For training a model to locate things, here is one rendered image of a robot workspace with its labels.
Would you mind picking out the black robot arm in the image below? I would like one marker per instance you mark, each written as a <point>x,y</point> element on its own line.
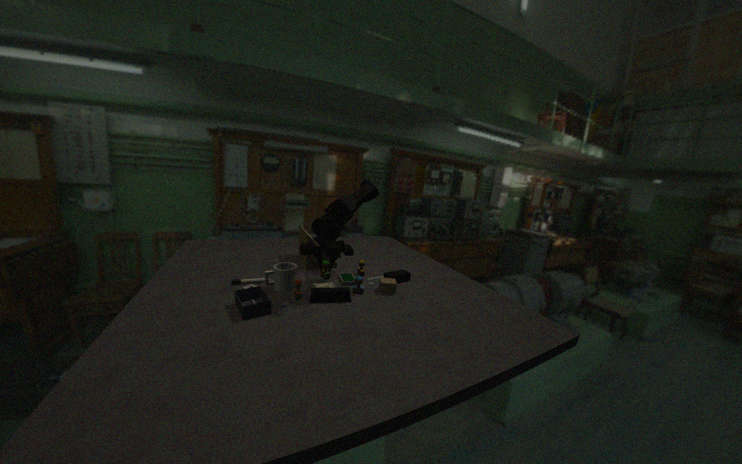
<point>340,213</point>

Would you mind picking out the grey mug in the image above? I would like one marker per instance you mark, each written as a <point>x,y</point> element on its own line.
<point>285,275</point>

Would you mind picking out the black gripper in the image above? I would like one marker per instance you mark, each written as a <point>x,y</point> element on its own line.
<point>308,249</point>

